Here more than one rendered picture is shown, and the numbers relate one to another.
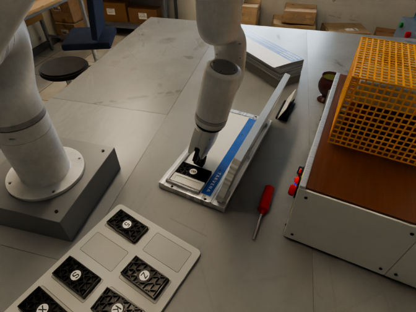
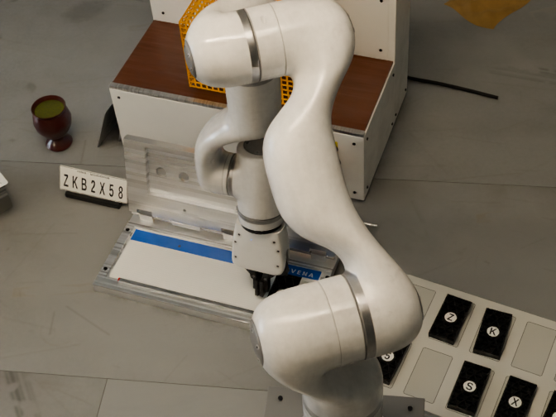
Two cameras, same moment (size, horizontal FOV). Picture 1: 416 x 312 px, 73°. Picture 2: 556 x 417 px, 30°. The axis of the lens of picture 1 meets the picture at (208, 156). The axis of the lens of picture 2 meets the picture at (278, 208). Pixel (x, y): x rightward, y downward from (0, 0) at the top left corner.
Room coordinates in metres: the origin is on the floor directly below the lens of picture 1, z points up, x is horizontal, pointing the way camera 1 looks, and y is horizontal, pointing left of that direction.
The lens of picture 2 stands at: (0.62, 1.23, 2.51)
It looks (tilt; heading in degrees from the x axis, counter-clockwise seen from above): 48 degrees down; 268
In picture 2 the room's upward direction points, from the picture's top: 6 degrees counter-clockwise
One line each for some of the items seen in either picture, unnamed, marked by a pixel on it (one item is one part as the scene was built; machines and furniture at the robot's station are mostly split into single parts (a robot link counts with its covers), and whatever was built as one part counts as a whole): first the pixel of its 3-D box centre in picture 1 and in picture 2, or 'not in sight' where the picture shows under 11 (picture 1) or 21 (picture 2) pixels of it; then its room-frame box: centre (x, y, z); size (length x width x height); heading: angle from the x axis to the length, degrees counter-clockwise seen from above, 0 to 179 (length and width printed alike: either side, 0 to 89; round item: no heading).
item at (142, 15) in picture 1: (145, 15); not in sight; (4.28, 0.89, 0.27); 0.42 x 0.18 x 0.20; 78
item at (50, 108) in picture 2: (327, 88); (54, 125); (1.02, -0.48, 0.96); 0.09 x 0.09 x 0.11
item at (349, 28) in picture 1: (342, 39); not in sight; (3.63, -1.70, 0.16); 0.50 x 0.38 x 0.32; 86
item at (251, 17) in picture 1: (236, 12); not in sight; (3.99, -0.37, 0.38); 0.60 x 0.40 x 0.26; 76
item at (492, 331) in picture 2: (117, 310); (492, 333); (0.20, 0.18, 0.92); 0.10 x 0.05 x 0.01; 62
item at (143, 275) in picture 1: (144, 276); (450, 318); (0.27, 0.14, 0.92); 0.10 x 0.05 x 0.01; 56
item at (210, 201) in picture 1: (221, 148); (216, 270); (0.70, -0.05, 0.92); 0.44 x 0.21 x 0.04; 154
